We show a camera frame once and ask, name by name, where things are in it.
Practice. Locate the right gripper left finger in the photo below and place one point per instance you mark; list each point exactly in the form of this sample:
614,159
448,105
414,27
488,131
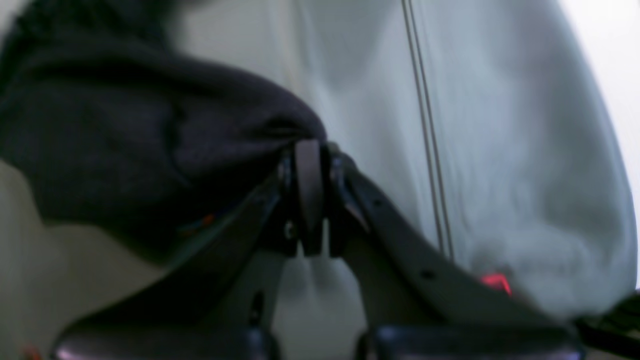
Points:
218,304

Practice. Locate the left black orange clamp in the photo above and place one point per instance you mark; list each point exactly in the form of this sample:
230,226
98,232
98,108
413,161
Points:
497,282

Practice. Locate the black t-shirt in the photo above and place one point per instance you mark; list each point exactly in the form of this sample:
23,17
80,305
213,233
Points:
112,126

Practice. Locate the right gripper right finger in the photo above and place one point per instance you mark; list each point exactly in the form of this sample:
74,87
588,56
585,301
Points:
419,305

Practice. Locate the light green table cloth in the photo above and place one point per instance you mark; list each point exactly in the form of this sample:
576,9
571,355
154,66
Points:
479,118

